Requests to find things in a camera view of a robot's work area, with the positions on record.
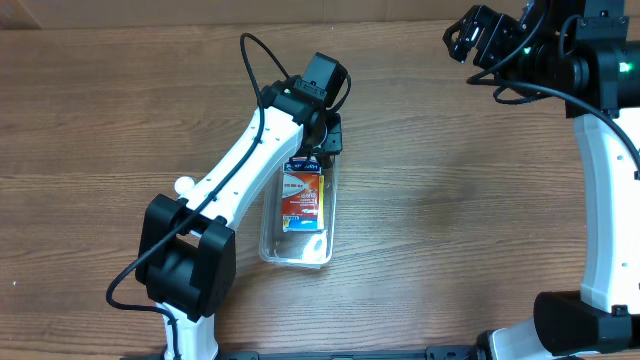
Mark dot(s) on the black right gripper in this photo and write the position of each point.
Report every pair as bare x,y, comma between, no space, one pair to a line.
486,41

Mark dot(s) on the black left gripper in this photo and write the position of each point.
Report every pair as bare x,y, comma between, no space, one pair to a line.
329,142

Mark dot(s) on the white blue Hansaplast box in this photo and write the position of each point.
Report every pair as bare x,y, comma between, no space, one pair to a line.
303,165

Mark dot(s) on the blue yellow VapoDrops box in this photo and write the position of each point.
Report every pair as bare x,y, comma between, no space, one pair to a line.
305,224

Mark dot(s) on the red orange small box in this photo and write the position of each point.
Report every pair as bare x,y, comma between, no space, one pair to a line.
301,194

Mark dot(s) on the orange tube white cap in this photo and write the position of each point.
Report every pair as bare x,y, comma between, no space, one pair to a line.
183,185

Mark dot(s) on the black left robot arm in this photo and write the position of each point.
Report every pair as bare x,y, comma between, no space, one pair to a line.
187,249

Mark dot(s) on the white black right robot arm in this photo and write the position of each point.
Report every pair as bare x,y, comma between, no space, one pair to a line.
578,52

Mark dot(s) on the clear plastic container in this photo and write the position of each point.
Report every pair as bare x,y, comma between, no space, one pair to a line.
302,249

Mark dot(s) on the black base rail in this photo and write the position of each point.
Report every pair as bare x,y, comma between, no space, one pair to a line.
350,355

